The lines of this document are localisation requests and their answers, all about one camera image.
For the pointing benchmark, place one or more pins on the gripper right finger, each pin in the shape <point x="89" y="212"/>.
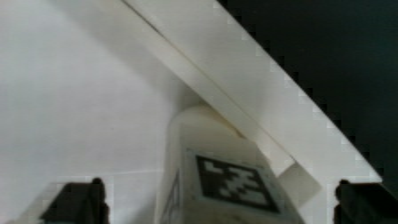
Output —
<point x="366" y="204"/>

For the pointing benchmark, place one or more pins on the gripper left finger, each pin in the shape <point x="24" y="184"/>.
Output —
<point x="79" y="206"/>

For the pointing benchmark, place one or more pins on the white leg with tag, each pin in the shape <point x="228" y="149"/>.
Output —
<point x="219" y="187"/>

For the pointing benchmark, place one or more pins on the white square tabletop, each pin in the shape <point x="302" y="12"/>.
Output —
<point x="91" y="95"/>

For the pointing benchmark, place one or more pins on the white U-shaped obstacle fence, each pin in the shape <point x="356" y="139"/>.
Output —
<point x="253" y="93"/>

